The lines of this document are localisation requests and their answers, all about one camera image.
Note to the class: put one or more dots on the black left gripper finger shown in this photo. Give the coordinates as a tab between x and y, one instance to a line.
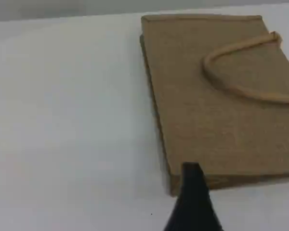
192	204

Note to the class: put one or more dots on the brown jute tote bag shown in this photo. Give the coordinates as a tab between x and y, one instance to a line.
207	120

